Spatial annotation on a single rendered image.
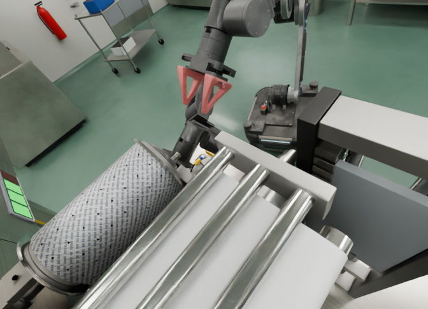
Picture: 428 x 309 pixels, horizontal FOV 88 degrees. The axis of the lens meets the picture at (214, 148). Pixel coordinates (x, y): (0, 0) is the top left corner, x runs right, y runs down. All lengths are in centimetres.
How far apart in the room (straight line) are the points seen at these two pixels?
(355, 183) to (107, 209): 37
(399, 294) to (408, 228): 45
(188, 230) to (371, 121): 17
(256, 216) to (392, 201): 14
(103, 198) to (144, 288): 27
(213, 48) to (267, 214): 35
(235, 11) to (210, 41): 7
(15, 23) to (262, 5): 463
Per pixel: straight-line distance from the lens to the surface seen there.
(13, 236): 70
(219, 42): 45
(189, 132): 60
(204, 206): 18
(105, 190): 44
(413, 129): 23
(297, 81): 185
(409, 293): 75
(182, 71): 48
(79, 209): 45
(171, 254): 18
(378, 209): 29
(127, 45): 390
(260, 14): 42
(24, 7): 491
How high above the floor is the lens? 160
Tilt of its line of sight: 49 degrees down
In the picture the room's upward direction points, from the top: 24 degrees counter-clockwise
